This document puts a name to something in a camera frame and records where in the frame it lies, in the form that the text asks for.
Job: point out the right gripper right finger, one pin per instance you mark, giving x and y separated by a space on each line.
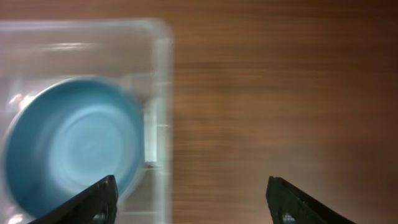
288 204

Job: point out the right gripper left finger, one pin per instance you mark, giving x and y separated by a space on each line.
96 204

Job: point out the dark blue plate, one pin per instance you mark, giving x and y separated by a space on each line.
67 138

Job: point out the clear plastic storage container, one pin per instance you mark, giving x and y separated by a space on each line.
134 54

